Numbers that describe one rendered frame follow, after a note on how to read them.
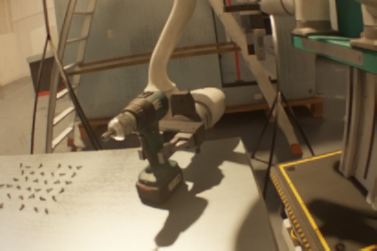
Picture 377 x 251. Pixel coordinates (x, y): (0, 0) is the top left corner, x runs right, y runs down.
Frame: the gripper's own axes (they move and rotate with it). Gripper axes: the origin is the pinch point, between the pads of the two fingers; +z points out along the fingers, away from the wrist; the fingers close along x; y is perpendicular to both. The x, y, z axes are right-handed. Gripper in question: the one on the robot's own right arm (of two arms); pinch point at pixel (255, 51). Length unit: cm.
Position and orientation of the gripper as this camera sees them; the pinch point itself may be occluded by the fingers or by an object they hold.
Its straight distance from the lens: 94.5
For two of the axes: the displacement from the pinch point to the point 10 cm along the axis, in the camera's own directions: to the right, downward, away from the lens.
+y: 9.9, -1.3, -0.2
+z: 1.3, 9.4, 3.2
